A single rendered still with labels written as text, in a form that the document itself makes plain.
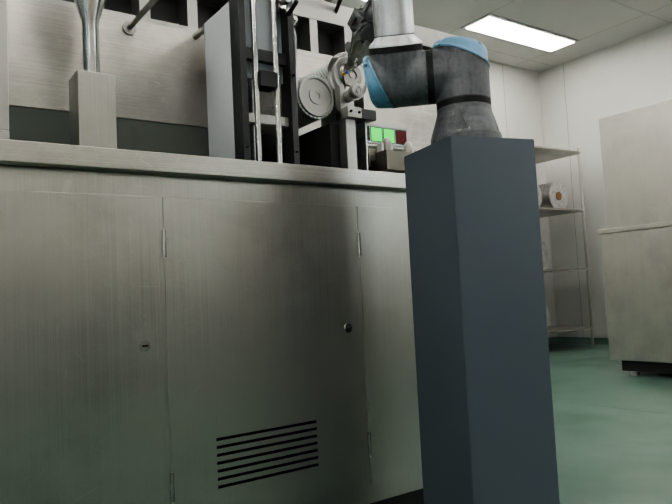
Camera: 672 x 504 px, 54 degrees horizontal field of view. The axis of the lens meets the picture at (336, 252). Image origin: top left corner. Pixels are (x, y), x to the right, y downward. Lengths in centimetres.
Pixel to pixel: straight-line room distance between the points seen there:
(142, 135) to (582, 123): 545
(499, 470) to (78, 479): 78
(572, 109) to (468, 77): 564
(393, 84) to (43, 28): 103
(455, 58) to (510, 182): 29
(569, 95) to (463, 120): 572
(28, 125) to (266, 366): 94
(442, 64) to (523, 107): 563
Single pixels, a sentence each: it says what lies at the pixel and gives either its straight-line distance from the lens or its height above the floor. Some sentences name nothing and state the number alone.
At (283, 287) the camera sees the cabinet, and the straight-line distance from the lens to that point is 147.
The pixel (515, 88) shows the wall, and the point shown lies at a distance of 702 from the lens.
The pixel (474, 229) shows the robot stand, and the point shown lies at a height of 71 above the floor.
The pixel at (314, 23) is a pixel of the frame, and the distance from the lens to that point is 246.
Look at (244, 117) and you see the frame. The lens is 164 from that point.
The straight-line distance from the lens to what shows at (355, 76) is 203.
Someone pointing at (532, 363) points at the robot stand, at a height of 44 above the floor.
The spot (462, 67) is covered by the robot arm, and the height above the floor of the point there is 106.
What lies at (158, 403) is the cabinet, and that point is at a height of 41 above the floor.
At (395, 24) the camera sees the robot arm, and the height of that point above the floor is 115.
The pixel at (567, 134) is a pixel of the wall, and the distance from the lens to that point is 703.
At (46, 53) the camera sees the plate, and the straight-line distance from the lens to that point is 202.
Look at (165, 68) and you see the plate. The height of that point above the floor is 131.
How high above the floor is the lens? 60
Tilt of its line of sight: 4 degrees up
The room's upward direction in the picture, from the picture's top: 3 degrees counter-clockwise
